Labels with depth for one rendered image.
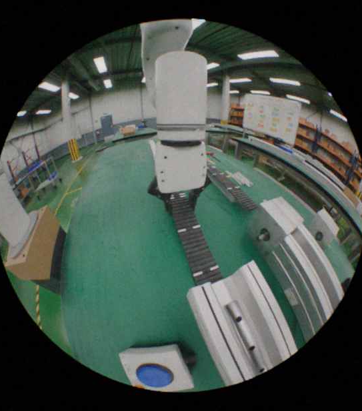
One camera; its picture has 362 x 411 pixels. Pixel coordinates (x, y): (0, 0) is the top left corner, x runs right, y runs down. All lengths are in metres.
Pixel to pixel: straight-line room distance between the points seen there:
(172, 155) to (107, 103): 11.18
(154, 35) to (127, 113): 10.92
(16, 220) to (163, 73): 0.46
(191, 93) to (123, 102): 11.10
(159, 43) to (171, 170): 0.25
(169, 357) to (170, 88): 0.35
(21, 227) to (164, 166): 0.43
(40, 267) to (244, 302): 0.45
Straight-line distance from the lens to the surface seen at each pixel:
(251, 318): 0.22
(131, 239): 0.30
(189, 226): 0.27
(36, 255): 0.40
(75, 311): 0.33
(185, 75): 0.20
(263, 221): 0.28
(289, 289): 0.31
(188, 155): 0.21
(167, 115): 0.19
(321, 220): 0.45
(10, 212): 0.43
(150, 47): 0.29
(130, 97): 11.31
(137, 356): 0.20
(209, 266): 0.25
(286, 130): 3.03
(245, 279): 0.18
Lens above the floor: 1.01
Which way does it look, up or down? 41 degrees down
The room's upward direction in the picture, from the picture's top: straight up
